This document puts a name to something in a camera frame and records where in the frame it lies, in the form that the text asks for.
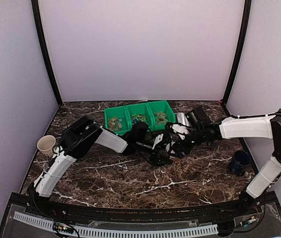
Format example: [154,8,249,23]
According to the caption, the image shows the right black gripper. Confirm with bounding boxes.
[168,127,206,159]

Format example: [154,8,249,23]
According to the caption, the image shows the metal scoop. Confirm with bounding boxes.
[176,113,191,128]

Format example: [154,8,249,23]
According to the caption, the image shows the green three-compartment bin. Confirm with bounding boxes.
[104,101,176,135]

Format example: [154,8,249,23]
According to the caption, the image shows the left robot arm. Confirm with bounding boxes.
[27,116,172,216]

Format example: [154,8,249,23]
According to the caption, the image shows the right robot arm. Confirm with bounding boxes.
[166,107,281,215]

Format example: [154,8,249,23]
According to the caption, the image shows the green yellow gummy candies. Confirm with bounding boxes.
[154,112,168,125]

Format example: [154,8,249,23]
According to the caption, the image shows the wrapped colourful candies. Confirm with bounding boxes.
[131,114,147,125]

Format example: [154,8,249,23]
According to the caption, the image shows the star gummy candies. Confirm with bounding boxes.
[108,117,123,131]

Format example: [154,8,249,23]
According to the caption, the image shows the dark blue mug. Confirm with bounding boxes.
[228,150,251,177]

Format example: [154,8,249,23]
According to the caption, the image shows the beige ceramic mug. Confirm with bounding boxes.
[37,135,56,157]

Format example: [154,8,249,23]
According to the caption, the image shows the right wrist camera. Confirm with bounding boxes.
[165,122,189,140]

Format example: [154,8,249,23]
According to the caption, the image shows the black front rail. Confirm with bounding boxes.
[26,192,276,223]

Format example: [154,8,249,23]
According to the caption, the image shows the white slotted cable duct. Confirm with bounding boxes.
[13,212,218,238]

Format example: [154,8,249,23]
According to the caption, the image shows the right black frame post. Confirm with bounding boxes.
[221,0,252,107]

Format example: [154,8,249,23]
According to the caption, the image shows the black frame post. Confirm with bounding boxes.
[221,0,252,107]
[31,0,63,107]

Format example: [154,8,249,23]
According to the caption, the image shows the left black frame post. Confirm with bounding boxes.
[31,0,63,107]

